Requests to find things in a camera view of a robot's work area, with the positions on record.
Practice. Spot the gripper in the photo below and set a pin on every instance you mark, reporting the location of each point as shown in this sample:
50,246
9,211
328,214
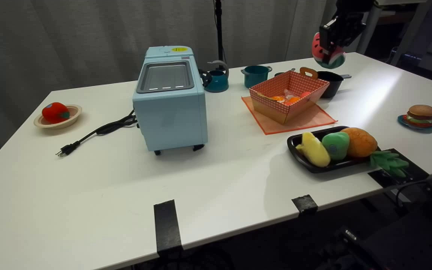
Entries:
351,17

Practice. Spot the watermelon plush toy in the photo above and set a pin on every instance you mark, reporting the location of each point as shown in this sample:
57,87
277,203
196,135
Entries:
318,50

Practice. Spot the black toy pot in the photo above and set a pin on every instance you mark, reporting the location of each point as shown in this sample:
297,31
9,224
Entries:
334,84

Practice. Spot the orange plush toy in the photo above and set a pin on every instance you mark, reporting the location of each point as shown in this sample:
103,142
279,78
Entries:
291,99

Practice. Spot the teal toy pot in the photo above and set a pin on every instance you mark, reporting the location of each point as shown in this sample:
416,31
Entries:
255,77

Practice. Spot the orange checkered basket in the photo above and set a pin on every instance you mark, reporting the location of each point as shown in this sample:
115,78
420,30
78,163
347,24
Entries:
276,108

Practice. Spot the orange plush with green leaves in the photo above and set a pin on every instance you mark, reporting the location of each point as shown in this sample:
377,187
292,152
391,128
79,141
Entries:
360,142

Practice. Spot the green plush toy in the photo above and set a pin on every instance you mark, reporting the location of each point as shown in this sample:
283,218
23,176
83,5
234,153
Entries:
336,146

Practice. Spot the yellow plush toy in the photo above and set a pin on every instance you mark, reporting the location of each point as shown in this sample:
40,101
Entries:
315,150

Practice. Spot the burger plush toy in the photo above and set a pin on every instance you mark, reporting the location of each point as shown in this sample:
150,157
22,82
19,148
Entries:
421,114

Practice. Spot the black tray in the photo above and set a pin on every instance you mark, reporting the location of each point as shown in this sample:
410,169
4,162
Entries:
306,161

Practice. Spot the teal toy kettle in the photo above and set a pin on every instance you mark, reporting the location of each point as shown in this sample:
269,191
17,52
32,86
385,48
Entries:
216,82

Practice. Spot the red tomato plush toy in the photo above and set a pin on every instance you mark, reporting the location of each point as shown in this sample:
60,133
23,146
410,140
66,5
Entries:
54,112

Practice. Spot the orange mat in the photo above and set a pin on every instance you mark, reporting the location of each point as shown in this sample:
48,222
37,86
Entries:
306,122

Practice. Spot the blue plate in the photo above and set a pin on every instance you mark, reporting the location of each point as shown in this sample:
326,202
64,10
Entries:
403,122

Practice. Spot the stand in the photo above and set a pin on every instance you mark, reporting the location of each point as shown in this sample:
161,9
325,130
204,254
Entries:
219,33

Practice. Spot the short black tape strip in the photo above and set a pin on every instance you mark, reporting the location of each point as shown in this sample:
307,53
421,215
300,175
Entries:
305,204

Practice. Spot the toaster oven door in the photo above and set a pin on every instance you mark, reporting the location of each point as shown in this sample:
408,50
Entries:
165,77

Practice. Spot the light blue toaster oven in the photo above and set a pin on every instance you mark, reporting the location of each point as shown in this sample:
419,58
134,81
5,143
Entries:
171,116

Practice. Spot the long black tape strip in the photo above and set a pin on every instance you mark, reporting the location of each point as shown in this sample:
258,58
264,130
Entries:
168,225

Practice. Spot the beige bowl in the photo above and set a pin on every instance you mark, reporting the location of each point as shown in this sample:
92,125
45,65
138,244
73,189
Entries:
71,116

